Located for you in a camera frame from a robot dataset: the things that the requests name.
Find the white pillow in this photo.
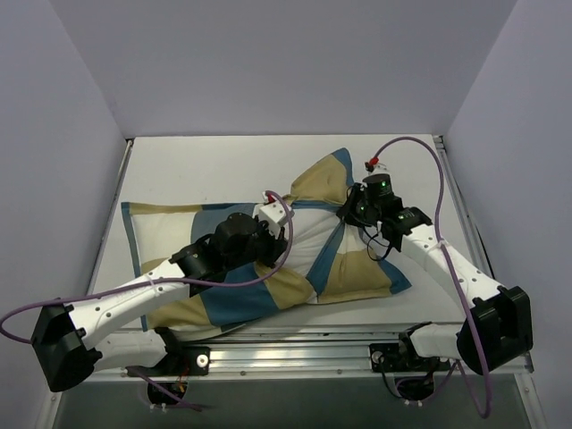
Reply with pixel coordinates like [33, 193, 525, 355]
[283, 207, 340, 277]

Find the blue beige white pillowcase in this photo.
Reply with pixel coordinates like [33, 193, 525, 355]
[121, 148, 410, 340]

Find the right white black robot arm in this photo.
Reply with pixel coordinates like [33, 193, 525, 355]
[337, 173, 534, 374]

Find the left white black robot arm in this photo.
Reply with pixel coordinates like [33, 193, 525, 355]
[31, 205, 293, 392]

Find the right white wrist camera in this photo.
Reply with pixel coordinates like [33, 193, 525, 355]
[365, 157, 390, 175]

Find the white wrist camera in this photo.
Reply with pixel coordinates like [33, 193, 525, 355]
[256, 201, 288, 234]
[365, 157, 390, 175]

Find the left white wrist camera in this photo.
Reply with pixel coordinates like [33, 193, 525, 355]
[256, 201, 288, 234]

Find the black looped wire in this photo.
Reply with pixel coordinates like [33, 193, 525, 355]
[364, 221, 397, 263]

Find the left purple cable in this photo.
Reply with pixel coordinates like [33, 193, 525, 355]
[0, 189, 297, 410]

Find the purple cable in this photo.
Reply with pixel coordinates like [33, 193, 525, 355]
[0, 189, 297, 410]
[364, 136, 495, 419]

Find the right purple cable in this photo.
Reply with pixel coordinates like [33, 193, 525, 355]
[364, 136, 495, 419]

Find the right aluminium side rail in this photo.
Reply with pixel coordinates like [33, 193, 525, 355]
[433, 135, 495, 278]

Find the aluminium side rail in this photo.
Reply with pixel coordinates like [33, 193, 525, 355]
[433, 135, 495, 278]
[86, 139, 134, 295]

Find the aluminium front rail frame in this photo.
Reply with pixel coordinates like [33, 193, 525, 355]
[48, 324, 535, 383]

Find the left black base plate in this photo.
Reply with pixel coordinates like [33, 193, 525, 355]
[127, 345, 211, 377]

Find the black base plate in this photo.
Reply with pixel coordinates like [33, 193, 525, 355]
[368, 342, 451, 374]
[127, 345, 211, 377]

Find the left aluminium side rail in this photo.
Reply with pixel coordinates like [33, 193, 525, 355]
[86, 139, 134, 295]

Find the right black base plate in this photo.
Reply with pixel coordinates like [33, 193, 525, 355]
[368, 342, 451, 374]

